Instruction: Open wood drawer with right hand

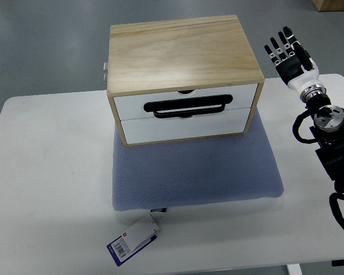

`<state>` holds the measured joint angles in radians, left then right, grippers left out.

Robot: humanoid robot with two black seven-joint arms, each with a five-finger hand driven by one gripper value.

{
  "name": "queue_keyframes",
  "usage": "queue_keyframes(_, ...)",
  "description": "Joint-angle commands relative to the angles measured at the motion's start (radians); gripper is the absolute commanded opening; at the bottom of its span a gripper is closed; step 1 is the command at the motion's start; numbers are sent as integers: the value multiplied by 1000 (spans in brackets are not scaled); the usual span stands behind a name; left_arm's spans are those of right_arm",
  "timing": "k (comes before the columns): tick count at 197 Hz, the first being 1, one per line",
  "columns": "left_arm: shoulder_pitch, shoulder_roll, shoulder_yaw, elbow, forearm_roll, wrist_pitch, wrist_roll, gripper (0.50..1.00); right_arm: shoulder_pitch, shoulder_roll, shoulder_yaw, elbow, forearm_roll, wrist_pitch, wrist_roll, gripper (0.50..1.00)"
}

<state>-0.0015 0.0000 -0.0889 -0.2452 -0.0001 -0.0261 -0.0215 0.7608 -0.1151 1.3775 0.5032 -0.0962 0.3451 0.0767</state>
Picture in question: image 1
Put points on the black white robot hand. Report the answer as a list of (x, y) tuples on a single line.
[(294, 65)]

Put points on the white drawer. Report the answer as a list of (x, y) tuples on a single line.
[(131, 107)]

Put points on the white table leg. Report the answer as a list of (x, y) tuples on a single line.
[(294, 269)]

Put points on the black drawer handle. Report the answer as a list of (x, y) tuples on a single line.
[(188, 107)]

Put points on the blue mesh cushion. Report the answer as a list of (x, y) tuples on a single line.
[(195, 172)]

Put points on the cardboard box corner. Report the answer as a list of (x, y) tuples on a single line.
[(329, 5)]

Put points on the white blue product tag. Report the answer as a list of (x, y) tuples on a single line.
[(133, 239)]

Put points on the wooden drawer cabinet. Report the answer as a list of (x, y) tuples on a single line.
[(181, 55)]

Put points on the metal bracket behind cabinet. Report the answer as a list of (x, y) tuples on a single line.
[(105, 71)]

